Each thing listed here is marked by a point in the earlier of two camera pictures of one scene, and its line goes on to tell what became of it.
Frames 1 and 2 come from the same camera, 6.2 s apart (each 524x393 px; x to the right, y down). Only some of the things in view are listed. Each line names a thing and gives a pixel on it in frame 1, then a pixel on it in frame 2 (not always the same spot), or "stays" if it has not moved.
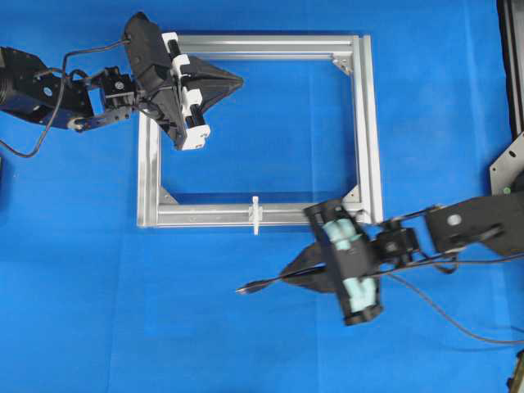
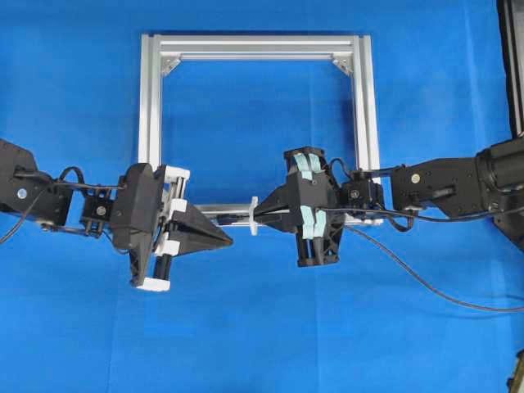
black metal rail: x=511 y=35 stays
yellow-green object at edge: x=516 y=384 stays
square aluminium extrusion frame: x=155 y=210 stays
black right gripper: x=345 y=242 → x=317 y=205
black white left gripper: x=158 y=70 → x=146 y=202
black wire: x=265 y=283 → x=229 y=219
